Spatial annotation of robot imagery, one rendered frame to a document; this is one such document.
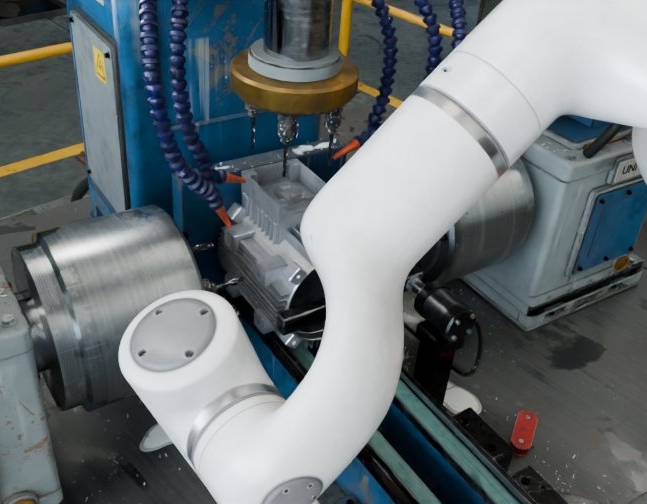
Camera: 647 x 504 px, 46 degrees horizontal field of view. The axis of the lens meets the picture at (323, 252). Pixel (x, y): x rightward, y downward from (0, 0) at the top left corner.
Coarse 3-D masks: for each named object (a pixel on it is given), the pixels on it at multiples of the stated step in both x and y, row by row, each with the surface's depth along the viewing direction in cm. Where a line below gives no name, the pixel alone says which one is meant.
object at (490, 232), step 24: (504, 192) 123; (528, 192) 128; (480, 216) 121; (504, 216) 124; (528, 216) 129; (456, 240) 119; (480, 240) 122; (504, 240) 126; (432, 264) 124; (456, 264) 122; (480, 264) 128
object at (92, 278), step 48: (48, 240) 95; (96, 240) 96; (144, 240) 97; (48, 288) 91; (96, 288) 92; (144, 288) 94; (192, 288) 97; (48, 336) 93; (96, 336) 91; (48, 384) 105; (96, 384) 93
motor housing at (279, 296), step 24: (240, 240) 116; (264, 240) 115; (288, 240) 112; (240, 264) 116; (288, 264) 110; (312, 264) 108; (240, 288) 120; (264, 288) 111; (288, 288) 109; (312, 288) 126; (264, 312) 114; (312, 336) 117
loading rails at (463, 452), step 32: (256, 352) 126; (288, 352) 116; (288, 384) 118; (416, 384) 112; (416, 416) 108; (448, 416) 107; (384, 448) 103; (416, 448) 110; (448, 448) 104; (480, 448) 103; (352, 480) 107; (384, 480) 99; (416, 480) 99; (448, 480) 105; (480, 480) 100; (512, 480) 99
